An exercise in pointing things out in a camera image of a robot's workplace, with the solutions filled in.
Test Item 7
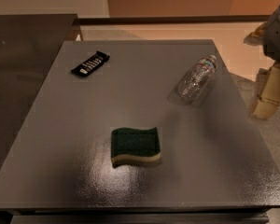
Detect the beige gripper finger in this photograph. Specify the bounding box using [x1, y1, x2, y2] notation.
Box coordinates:
[249, 62, 280, 119]
[244, 22, 267, 46]

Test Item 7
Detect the green and yellow sponge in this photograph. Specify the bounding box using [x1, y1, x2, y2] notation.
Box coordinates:
[111, 128, 161, 167]

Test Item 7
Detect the clear plastic water bottle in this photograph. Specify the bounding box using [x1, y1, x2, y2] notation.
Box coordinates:
[176, 55, 217, 104]

